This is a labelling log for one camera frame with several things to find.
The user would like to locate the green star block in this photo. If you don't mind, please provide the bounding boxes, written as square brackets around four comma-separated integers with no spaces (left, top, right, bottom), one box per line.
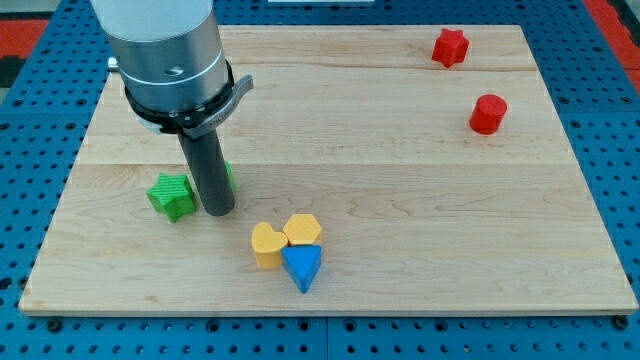
[146,173,196,223]

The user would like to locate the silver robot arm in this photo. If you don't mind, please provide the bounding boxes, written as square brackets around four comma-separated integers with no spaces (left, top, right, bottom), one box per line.
[91,0,253,139]

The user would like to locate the red star block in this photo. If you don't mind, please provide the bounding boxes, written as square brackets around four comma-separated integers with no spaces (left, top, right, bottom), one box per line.
[432,29,470,68]

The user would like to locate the yellow hexagon block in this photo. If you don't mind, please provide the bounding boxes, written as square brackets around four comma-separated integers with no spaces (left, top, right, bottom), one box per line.
[283,214,323,246]

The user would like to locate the light wooden board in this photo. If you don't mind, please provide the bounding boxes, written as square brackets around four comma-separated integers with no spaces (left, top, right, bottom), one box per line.
[19,25,638,317]

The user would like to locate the yellow heart block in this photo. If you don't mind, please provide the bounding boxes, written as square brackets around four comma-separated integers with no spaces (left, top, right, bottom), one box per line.
[251,222,289,269]

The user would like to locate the blue triangle block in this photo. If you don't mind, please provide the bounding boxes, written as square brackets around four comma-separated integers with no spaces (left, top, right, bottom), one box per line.
[281,245,322,294]

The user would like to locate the green block behind rod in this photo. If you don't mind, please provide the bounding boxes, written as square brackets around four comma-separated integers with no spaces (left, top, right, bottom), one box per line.
[224,160,236,193]

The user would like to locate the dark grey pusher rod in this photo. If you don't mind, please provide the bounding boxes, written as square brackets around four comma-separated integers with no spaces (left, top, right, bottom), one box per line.
[178,131,235,216]

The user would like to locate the red cylinder block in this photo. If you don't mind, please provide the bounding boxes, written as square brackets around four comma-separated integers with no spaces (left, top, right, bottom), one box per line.
[469,94,508,135]

